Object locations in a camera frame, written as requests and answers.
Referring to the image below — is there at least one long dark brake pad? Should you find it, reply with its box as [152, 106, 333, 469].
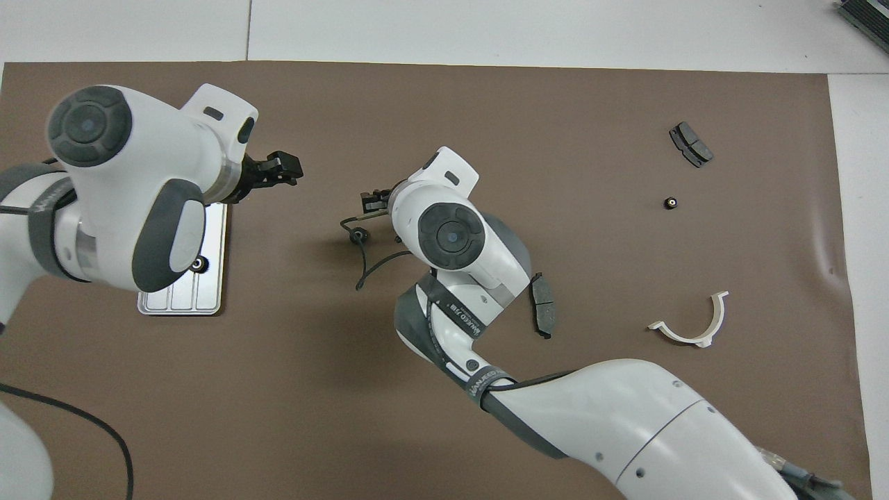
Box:
[529, 273, 558, 340]

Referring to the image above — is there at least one brown table mat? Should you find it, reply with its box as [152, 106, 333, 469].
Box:
[0, 61, 872, 500]

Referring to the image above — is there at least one white curved plastic bracket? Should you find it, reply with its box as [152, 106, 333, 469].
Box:
[647, 291, 730, 348]

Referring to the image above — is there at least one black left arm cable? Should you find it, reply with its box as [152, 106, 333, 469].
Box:
[0, 381, 134, 500]

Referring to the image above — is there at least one silver metal tray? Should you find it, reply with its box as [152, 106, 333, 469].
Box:
[138, 201, 229, 317]

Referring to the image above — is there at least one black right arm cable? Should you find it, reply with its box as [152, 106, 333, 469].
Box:
[340, 214, 858, 500]

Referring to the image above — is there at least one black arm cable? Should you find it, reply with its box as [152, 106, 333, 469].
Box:
[340, 214, 858, 500]
[0, 381, 134, 500]

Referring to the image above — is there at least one grey ribbed device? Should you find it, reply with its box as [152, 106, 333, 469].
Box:
[837, 0, 889, 55]

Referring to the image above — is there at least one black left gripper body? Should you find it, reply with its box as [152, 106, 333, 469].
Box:
[233, 156, 272, 204]

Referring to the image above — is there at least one short dark brake pad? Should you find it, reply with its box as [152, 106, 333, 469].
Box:
[668, 122, 715, 169]

